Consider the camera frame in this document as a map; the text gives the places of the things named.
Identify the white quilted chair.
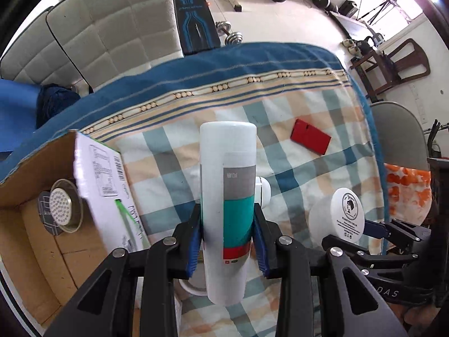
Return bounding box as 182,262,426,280
45,0,185,92
0,7,90,94

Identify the orange white cloth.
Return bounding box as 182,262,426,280
384,163,433,255

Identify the small white plastic object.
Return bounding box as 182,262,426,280
254,176,272,209

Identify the black blue patterned bench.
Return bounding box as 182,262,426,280
172,0,222,56

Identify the dark blue cloth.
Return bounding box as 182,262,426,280
37,83,82,129

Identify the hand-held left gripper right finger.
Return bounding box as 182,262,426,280
251,204,409,337

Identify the plaid tablecloth with blue border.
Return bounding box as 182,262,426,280
0,42,390,337

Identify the blue mat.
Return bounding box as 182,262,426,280
0,79,40,155

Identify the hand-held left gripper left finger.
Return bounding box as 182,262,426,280
44,202,207,337

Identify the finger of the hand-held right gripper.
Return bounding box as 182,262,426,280
364,218,431,243
322,235,419,278

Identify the cardboard box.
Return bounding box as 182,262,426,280
0,130,151,327

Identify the brown wooden chair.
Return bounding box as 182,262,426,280
351,38,430,99

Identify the black tripod stand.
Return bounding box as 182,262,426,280
358,0,412,26

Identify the grey folding chair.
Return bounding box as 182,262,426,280
370,101,430,172

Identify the white ring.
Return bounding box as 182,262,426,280
179,279,209,297

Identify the white round jar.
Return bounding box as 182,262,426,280
309,187,367,244

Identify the red card holder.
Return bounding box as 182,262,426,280
290,119,332,156

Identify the white bottle with teal label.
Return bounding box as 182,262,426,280
199,121,257,306

